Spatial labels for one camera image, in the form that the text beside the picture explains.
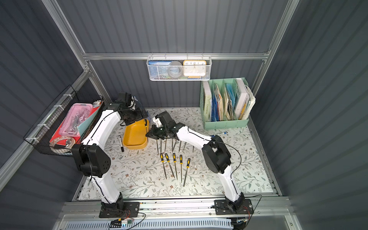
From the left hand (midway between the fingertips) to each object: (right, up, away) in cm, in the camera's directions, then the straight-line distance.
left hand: (140, 116), depth 88 cm
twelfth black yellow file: (+29, -32, +1) cm, 43 cm away
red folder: (-21, +4, -10) cm, 24 cm away
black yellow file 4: (+19, -17, +14) cm, 29 cm away
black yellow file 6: (+25, -20, +11) cm, 33 cm away
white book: (+67, +12, +8) cm, 69 cm away
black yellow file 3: (+14, -21, +9) cm, 27 cm away
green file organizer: (+55, +10, +9) cm, 57 cm away
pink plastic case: (-28, 0, -14) cm, 31 cm away
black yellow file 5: (+21, -20, +11) cm, 30 cm away
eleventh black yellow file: (+22, -29, +3) cm, 36 cm away
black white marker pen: (-15, -21, +8) cm, 27 cm away
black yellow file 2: (+18, -29, +3) cm, 34 cm away
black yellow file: (+14, -29, +3) cm, 32 cm away
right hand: (+7, -10, -5) cm, 13 cm away
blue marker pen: (+56, -12, +15) cm, 59 cm away
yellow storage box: (-8, -14, +13) cm, 21 cm away
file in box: (+4, -6, 0) cm, 7 cm away
